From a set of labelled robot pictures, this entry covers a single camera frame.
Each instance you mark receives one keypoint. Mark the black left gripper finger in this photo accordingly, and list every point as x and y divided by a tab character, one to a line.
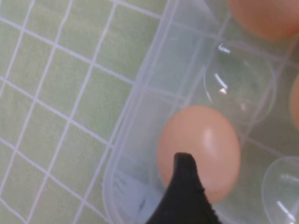
184	200

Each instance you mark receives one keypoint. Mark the green checked tablecloth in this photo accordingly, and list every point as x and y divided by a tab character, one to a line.
46	93

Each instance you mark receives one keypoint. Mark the orange plastic egg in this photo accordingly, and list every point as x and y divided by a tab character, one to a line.
210	130
296	102
264	16

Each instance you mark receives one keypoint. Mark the clear plastic egg box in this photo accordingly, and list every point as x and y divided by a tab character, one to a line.
144	93

